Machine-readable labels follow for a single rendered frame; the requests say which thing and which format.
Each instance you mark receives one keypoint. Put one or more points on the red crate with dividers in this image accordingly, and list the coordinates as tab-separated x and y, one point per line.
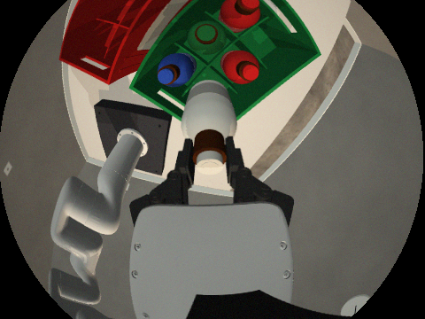
86	37

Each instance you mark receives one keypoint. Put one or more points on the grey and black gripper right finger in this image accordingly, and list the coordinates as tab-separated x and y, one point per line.
246	186

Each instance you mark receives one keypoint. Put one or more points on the blue bottle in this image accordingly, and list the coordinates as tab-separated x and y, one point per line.
176	69

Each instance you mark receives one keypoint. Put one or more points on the white bottle with grey label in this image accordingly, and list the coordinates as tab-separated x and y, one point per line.
208	117

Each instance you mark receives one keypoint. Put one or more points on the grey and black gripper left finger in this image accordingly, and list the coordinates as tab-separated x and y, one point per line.
174	190

